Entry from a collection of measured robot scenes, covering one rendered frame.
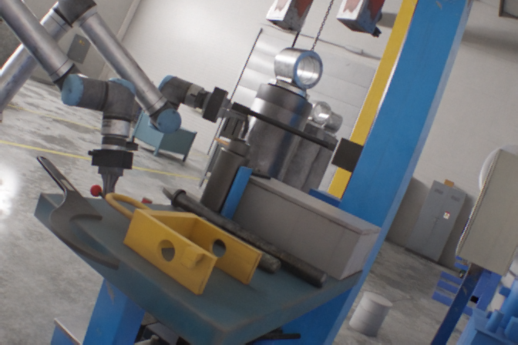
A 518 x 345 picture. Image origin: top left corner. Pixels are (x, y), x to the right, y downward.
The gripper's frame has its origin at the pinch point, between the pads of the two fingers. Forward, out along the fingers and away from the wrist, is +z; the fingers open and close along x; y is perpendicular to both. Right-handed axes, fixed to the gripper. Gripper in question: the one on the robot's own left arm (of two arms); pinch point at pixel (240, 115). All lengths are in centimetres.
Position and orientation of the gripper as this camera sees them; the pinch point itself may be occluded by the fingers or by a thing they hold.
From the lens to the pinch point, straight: 172.4
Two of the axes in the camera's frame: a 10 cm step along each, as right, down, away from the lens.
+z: 9.1, 3.9, -1.1
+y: 1.1, 0.1, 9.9
